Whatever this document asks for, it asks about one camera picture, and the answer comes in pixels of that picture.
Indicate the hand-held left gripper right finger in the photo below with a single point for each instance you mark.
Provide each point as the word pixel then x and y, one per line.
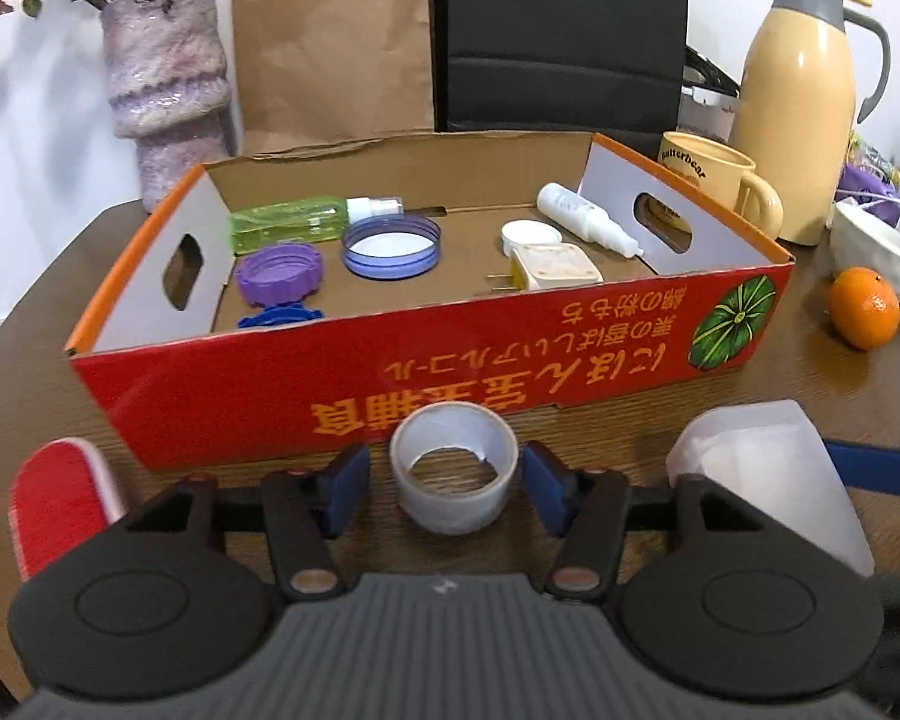
pixel 547 484

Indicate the pink white textured vase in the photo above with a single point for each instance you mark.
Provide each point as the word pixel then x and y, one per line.
pixel 169 82

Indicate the dark blue lid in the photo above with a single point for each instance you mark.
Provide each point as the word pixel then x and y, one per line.
pixel 277 317

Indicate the white plug adapter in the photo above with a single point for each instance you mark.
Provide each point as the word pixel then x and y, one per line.
pixel 555 270

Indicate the yellow mug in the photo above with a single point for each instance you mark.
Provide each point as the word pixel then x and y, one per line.
pixel 709 172

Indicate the yellow thermos jug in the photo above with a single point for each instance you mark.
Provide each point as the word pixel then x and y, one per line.
pixel 791 112

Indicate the red cardboard box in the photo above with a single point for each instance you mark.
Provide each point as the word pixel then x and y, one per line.
pixel 270 405

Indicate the clear plastic container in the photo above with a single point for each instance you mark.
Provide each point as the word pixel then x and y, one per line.
pixel 765 450

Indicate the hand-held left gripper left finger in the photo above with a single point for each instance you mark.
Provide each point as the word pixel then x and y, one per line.
pixel 345 484

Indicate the purple cloth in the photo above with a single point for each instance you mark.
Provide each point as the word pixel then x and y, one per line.
pixel 862 184

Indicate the green spray bottle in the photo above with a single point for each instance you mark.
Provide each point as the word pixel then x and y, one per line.
pixel 285 225

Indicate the translucent round cap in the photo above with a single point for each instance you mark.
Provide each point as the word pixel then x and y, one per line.
pixel 420 495

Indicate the orange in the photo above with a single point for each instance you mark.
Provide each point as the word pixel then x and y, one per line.
pixel 865 309

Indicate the white spray bottle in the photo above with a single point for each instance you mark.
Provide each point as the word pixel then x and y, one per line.
pixel 577 210

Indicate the white round cap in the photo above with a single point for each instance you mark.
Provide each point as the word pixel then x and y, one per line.
pixel 529 232

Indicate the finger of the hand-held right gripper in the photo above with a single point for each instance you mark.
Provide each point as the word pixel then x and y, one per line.
pixel 877 469

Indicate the colourful packet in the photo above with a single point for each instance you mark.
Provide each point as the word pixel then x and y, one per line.
pixel 874 154

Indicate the red white lint brush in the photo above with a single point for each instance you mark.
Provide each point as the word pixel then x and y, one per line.
pixel 52 495

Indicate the white black appliance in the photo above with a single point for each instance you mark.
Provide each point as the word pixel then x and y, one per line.
pixel 709 101

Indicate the white bowl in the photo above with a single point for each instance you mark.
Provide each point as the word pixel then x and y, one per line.
pixel 866 247

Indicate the purple scalloped lid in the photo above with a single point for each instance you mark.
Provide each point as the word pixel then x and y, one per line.
pixel 277 274

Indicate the black paper bag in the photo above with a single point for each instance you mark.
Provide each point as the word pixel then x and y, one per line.
pixel 562 30

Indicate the brown paper bag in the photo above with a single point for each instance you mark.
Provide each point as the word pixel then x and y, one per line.
pixel 330 52

